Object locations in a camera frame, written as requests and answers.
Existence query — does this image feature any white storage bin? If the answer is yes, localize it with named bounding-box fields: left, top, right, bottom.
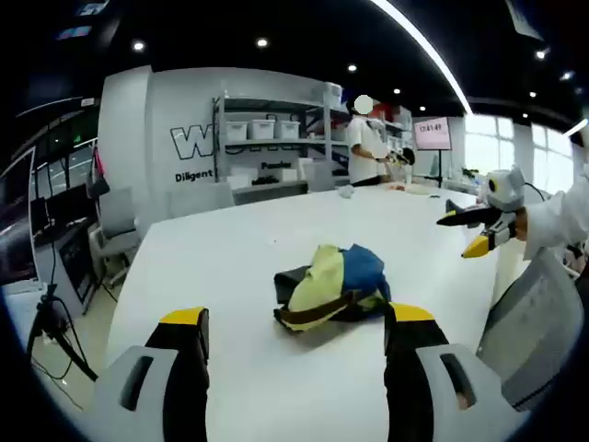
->
left=225, top=120, right=250, bottom=142
left=277, top=118, right=303, bottom=140
left=248, top=118, right=276, bottom=141

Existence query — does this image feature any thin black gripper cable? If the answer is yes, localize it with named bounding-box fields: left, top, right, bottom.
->
left=524, top=182, right=549, bottom=203

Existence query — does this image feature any white office chair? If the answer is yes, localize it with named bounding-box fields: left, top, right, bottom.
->
left=301, top=160, right=338, bottom=192
left=89, top=186, right=140, bottom=289

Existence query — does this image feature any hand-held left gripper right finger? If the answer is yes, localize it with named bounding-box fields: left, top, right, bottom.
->
left=383, top=302, right=530, bottom=442

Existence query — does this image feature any grey mesh office chair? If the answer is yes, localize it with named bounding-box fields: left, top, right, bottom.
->
left=476, top=248, right=583, bottom=413

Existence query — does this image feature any grey metal shelf rack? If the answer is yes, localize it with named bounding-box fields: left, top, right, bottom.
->
left=212, top=82, right=413, bottom=188

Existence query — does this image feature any large dark display panel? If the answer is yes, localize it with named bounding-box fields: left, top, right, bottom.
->
left=0, top=154, right=37, bottom=285

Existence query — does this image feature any person's right hand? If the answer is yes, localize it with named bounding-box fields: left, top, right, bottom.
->
left=514, top=206, right=529, bottom=241

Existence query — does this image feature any yellow blue black garment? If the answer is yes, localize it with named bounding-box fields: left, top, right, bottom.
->
left=273, top=243, right=392, bottom=333

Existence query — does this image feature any black bag with pink strap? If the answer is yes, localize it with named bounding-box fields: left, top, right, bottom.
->
left=87, top=145, right=111, bottom=199

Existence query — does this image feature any black computer monitor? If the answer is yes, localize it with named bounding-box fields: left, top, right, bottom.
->
left=28, top=196, right=50, bottom=235
left=45, top=183, right=93, bottom=231

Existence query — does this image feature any ceiling light strip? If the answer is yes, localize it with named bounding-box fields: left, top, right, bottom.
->
left=370, top=0, right=474, bottom=116

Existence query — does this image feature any black camera tripod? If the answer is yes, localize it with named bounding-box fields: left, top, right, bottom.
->
left=25, top=283, right=100, bottom=383

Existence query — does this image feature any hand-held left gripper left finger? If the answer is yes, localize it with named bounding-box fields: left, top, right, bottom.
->
left=94, top=307, right=211, bottom=442

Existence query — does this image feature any display screen on stand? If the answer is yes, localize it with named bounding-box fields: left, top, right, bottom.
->
left=412, top=117, right=454, bottom=188

